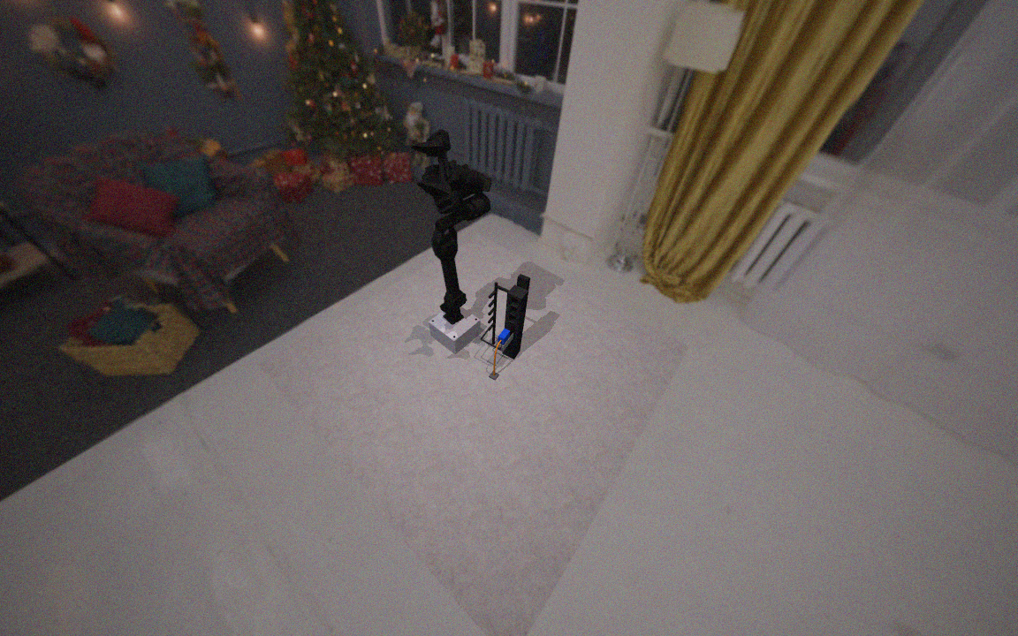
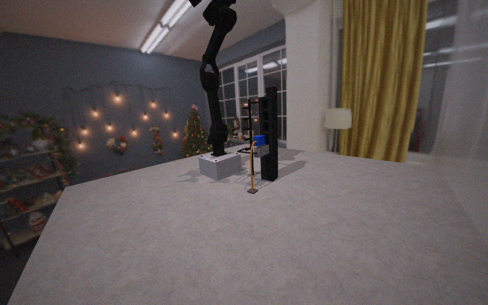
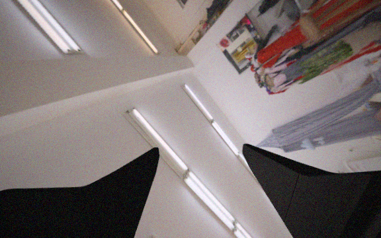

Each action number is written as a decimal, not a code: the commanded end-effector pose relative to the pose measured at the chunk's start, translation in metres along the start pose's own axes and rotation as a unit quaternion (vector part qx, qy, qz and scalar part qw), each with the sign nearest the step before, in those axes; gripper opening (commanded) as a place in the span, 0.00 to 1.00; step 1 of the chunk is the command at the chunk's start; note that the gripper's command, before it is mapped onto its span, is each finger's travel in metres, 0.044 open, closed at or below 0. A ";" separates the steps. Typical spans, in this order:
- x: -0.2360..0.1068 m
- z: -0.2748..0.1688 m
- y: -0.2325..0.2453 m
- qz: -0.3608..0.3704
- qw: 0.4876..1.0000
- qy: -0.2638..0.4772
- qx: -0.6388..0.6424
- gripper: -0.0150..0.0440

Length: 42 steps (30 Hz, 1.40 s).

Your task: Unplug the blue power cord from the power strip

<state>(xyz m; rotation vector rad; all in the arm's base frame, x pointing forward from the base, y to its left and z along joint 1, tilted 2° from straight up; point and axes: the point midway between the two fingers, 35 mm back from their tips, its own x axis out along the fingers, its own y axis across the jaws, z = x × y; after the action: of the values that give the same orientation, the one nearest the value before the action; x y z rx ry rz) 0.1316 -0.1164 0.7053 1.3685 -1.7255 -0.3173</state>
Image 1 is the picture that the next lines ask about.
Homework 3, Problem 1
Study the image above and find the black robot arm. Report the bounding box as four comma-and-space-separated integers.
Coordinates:
422, 164, 491, 325

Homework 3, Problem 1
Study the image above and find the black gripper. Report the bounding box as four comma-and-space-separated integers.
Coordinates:
411, 129, 472, 215

